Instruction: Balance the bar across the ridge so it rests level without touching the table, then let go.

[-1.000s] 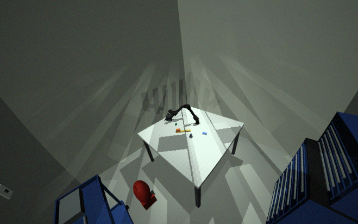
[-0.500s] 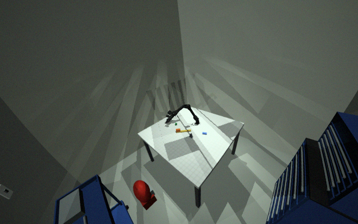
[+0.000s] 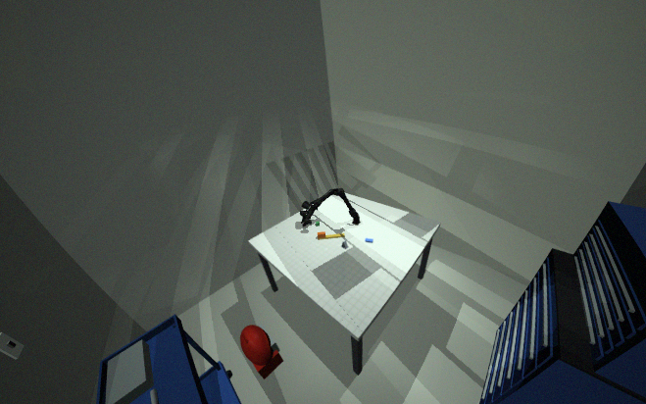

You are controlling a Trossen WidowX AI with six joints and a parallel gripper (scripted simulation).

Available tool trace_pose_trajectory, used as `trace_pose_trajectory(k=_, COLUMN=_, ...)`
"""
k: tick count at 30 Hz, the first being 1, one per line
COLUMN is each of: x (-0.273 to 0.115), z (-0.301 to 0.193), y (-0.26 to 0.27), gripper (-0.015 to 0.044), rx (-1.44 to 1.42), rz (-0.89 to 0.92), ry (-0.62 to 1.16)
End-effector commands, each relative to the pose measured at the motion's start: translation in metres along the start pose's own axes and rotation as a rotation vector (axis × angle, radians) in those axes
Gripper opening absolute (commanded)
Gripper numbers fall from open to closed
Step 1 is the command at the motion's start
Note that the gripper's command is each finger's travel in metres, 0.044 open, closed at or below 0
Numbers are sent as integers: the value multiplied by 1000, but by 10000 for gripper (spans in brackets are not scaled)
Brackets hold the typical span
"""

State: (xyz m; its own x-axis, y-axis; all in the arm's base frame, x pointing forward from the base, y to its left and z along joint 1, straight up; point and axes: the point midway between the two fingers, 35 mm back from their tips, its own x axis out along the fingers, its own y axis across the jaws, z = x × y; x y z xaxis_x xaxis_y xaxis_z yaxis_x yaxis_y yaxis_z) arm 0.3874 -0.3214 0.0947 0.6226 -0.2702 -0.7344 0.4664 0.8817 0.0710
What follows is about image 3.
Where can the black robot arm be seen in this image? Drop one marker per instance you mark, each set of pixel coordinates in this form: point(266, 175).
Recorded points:
point(317, 203)

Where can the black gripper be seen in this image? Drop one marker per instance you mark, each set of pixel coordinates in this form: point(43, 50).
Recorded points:
point(307, 220)

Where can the yellow bar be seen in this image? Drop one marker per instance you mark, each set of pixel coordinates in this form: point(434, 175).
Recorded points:
point(321, 235)

